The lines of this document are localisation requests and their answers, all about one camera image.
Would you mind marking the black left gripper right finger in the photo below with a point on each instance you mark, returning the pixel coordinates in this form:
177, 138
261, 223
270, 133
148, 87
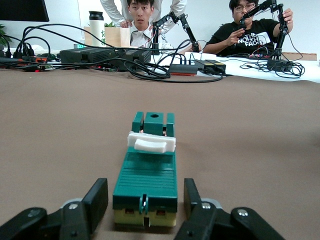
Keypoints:
192, 207

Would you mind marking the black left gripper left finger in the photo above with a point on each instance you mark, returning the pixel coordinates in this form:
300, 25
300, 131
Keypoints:
97, 205

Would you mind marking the brown table cover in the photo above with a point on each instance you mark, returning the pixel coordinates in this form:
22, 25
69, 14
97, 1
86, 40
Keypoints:
50, 125

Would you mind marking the black power adapter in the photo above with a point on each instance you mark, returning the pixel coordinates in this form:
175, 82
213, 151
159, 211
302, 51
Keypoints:
183, 67

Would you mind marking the black adapter yellow label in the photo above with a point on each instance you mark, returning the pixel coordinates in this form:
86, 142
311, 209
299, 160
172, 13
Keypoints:
218, 66
202, 63

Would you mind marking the black power supply box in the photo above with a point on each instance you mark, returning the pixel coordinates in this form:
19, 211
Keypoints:
85, 55

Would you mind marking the white power strip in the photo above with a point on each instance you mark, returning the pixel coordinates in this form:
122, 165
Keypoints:
200, 55

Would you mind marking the black electronics box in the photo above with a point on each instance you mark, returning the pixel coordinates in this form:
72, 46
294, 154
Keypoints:
135, 56

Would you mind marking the orange black power strip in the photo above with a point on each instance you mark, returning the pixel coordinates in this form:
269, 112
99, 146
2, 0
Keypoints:
37, 59

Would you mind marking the person in black shirt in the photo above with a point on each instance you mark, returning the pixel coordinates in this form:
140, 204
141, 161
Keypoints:
225, 42

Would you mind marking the light wooden box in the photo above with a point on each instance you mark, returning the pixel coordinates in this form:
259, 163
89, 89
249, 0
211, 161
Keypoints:
115, 36

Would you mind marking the white black drink bottle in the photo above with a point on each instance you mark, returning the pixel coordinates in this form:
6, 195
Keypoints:
97, 30

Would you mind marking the white table sheet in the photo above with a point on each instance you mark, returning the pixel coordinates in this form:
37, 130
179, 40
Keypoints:
310, 72

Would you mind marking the brown cardboard strip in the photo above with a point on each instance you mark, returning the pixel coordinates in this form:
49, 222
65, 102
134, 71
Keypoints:
300, 55

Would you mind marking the standing person white shirt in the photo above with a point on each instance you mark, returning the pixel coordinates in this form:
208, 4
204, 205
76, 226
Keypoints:
110, 10

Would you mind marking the person in white jacket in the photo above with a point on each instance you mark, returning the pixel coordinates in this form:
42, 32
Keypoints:
140, 12

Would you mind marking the green potted plant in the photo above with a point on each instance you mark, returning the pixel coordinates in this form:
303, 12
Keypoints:
2, 31

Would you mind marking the black monitor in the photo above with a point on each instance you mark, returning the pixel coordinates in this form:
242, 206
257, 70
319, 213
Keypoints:
22, 10

